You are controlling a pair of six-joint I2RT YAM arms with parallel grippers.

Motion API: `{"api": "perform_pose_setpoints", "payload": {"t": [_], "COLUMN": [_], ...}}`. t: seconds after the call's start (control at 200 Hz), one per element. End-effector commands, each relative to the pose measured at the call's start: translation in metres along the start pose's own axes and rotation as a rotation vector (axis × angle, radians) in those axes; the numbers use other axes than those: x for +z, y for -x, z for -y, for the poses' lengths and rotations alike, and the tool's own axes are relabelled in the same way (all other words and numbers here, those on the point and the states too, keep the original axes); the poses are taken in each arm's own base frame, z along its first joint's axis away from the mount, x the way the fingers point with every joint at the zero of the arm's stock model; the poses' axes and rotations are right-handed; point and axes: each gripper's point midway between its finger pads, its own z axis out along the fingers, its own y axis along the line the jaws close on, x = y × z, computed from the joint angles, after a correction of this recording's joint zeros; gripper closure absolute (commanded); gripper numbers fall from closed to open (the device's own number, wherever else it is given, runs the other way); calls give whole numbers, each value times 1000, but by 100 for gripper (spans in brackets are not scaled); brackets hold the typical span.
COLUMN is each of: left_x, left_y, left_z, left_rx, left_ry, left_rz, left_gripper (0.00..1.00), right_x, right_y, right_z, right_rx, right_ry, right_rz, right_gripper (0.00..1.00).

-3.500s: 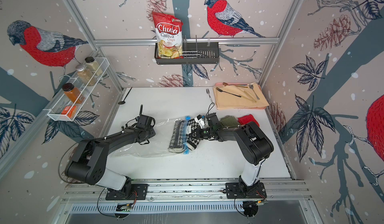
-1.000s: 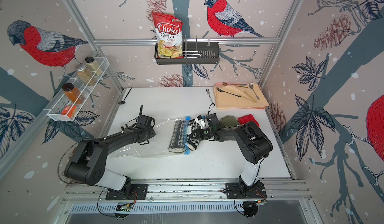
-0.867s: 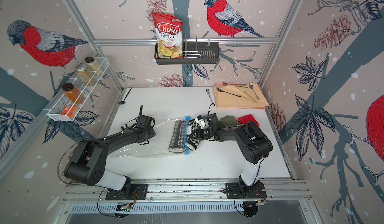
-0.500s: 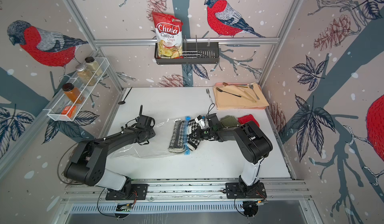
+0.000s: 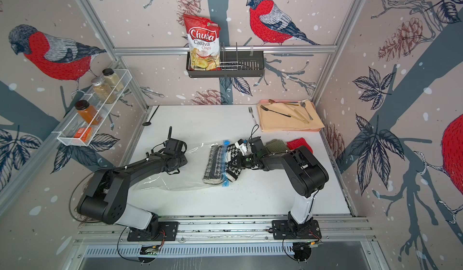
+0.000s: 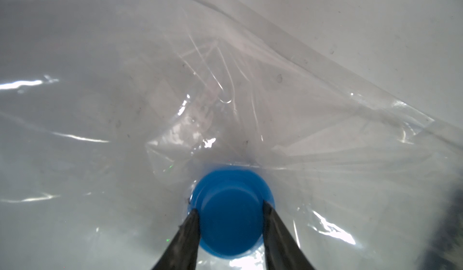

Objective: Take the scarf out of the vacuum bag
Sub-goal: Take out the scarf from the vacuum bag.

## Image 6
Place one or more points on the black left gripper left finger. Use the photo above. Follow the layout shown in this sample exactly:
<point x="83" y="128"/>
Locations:
<point x="182" y="252"/>

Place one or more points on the clear vacuum bag blue zipper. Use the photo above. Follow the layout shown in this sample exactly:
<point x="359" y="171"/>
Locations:
<point x="119" y="117"/>

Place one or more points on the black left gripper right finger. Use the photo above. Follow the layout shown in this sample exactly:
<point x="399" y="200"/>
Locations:
<point x="281" y="250"/>

